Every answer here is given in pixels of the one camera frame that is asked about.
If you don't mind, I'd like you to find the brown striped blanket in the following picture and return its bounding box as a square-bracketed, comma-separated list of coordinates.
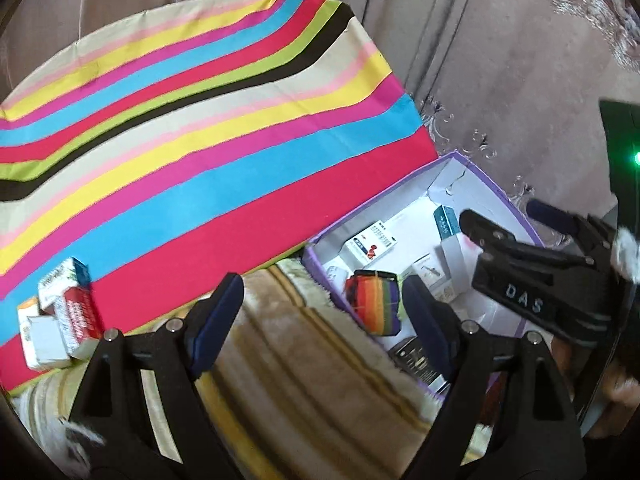
[10, 257, 496, 480]

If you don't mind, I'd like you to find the red white medicine box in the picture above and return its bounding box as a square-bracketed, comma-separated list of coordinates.
[50, 285, 103, 361]

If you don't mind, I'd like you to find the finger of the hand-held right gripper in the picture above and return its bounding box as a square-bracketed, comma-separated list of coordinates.
[459, 209, 620, 348]
[526, 199, 621, 263]

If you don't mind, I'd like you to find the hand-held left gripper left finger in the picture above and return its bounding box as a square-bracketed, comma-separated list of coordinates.
[67, 272, 246, 480]

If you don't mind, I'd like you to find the plain white box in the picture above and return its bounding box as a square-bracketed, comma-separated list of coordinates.
[27, 316, 72, 372]

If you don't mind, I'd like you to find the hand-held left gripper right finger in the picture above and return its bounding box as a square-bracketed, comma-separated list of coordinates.
[400, 275, 588, 480]

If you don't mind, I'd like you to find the small white box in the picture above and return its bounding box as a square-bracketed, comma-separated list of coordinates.
[322, 262, 351, 291]

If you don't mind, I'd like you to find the green white medicine box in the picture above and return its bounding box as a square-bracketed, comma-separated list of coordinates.
[37, 256, 91, 311]

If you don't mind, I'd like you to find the person's right hand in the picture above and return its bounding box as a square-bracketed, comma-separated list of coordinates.
[597, 370, 640, 438]

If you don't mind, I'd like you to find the black booklet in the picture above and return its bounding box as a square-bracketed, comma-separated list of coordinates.
[390, 337, 451, 396]

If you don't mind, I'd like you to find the striped colourful tablecloth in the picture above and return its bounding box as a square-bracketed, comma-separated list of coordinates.
[0, 0, 441, 396]

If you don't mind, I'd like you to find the teal medicine box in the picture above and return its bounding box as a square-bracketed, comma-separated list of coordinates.
[432, 205, 463, 238]

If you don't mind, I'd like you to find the tall white box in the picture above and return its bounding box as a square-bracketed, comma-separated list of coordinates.
[440, 235, 478, 302]

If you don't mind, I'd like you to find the purple cardboard box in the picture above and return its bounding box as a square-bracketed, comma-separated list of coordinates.
[302, 150, 546, 403]

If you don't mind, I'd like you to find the white box with line drawing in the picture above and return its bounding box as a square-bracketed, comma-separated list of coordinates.
[405, 255, 448, 301]

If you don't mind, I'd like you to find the rainbow striped wallet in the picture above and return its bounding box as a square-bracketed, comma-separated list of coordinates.
[342, 269, 403, 337]

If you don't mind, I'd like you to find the white blue red box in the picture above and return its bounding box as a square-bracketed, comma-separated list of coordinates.
[342, 220, 398, 266]

